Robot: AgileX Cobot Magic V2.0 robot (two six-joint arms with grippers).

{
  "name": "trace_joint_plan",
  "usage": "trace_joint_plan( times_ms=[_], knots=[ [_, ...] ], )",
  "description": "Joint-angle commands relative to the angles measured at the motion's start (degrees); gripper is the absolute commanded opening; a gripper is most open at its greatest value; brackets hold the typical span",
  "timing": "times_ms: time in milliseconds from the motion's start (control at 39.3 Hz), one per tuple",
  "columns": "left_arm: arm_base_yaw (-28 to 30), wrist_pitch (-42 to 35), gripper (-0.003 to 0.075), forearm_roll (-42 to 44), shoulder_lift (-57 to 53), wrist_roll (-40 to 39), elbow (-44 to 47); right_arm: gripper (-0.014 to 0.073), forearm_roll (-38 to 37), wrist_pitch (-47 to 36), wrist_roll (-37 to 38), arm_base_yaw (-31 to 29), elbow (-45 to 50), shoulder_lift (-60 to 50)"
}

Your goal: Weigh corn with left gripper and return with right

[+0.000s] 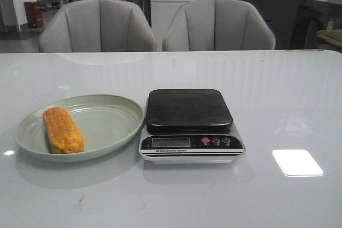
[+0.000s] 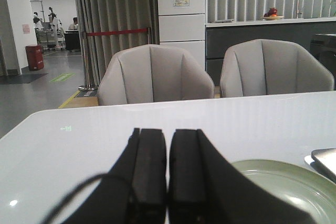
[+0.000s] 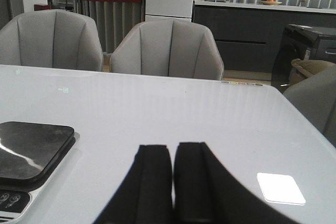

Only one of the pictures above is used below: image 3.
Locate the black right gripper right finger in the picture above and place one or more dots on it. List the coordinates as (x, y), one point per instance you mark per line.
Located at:
(206, 192)

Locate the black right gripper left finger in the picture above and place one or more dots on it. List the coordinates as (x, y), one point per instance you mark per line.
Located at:
(145, 194)

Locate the black silver kitchen scale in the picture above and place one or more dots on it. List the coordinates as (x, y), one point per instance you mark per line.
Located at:
(30, 156)

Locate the grey chair at table side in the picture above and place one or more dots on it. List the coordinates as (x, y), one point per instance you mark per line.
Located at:
(314, 97)

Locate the grey upholstered chair right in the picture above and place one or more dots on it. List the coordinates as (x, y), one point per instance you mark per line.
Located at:
(169, 48)

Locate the grey upholstered chair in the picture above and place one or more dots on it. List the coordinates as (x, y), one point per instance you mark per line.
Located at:
(169, 48)
(52, 38)

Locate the beige folded cushion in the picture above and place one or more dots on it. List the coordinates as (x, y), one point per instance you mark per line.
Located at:
(304, 69)

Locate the dark grey kitchen counter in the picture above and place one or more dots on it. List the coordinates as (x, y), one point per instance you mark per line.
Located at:
(248, 37)

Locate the black appliance box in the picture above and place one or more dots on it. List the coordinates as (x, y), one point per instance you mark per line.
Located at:
(302, 42)

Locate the grey upholstered chair left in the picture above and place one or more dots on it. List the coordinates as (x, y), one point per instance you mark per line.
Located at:
(52, 38)

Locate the fruit bowl on counter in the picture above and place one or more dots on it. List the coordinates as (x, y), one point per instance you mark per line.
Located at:
(270, 2)

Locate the red bin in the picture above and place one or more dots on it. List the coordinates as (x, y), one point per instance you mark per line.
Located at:
(38, 7)

